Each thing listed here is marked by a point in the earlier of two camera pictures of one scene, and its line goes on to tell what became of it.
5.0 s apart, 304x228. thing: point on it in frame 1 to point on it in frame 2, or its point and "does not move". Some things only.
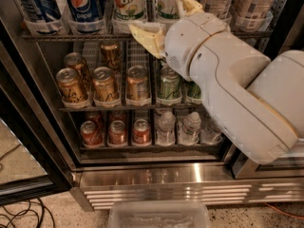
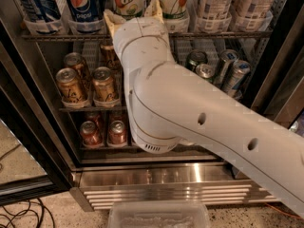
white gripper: (180, 46) to (139, 31)
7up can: (130, 3) does not move
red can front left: (89, 135) does not move
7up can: (169, 2) does not move
